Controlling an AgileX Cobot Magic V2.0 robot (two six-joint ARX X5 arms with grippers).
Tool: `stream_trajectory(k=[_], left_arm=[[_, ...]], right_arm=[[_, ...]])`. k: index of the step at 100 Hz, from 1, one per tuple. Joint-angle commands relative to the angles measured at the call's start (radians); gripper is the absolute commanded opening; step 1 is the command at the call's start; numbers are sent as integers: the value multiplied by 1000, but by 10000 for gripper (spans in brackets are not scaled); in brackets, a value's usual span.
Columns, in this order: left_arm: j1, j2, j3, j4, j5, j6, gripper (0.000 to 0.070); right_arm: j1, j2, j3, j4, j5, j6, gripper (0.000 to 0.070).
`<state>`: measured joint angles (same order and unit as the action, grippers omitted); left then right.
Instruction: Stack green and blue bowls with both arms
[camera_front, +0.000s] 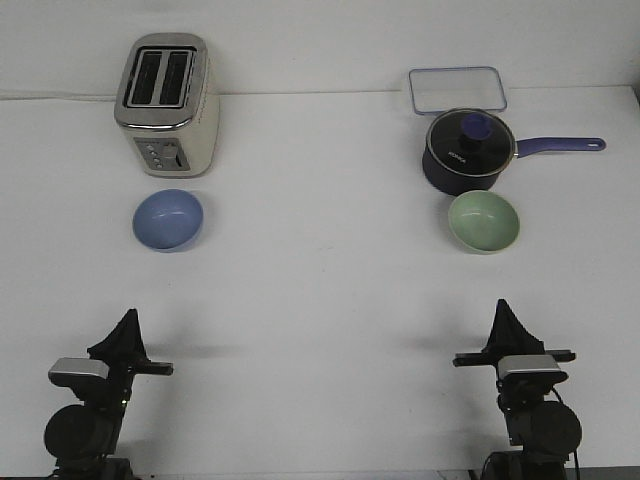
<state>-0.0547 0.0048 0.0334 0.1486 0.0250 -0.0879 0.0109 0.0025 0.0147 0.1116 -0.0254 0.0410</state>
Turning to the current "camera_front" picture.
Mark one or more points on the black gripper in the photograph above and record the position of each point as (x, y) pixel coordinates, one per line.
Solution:
(508, 330)
(125, 340)

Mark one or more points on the green bowl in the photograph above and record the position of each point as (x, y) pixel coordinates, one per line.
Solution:
(483, 222)

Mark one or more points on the blue bowl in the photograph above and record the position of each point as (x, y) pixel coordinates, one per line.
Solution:
(168, 221)

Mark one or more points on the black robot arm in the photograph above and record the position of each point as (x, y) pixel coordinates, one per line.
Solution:
(542, 430)
(83, 437)

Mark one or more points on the dark blue saucepan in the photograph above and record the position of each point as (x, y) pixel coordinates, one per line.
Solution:
(462, 177)

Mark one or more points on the glass pot lid blue knob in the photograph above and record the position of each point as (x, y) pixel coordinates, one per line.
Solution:
(457, 128)

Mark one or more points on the silver two-slot toaster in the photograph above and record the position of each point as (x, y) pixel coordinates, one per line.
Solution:
(167, 106)

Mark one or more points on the clear plastic container lid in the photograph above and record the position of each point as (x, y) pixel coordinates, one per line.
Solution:
(435, 90)

